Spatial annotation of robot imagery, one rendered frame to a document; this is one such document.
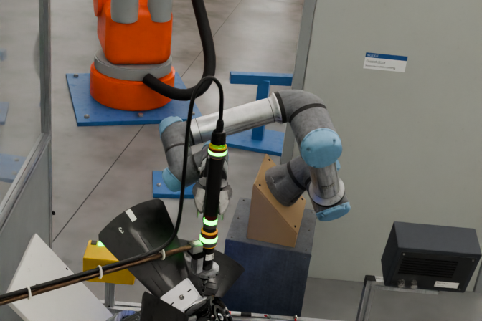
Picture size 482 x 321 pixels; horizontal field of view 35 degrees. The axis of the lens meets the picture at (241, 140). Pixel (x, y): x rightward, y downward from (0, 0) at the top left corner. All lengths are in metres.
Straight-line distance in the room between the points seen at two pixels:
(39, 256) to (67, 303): 0.13
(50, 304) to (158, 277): 0.27
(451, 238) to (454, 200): 1.68
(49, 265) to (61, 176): 3.05
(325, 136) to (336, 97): 1.61
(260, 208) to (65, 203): 2.30
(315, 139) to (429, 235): 0.52
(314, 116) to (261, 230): 0.62
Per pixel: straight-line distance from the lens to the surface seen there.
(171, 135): 2.18
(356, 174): 3.93
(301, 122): 2.16
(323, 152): 2.15
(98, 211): 4.64
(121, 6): 5.54
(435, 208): 4.11
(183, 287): 1.97
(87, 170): 5.07
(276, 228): 2.63
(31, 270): 1.91
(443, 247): 2.40
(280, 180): 2.62
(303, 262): 2.66
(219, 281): 2.15
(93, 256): 2.41
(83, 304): 2.02
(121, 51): 5.70
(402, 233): 2.39
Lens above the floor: 2.47
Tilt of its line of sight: 26 degrees down
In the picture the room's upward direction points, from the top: 7 degrees clockwise
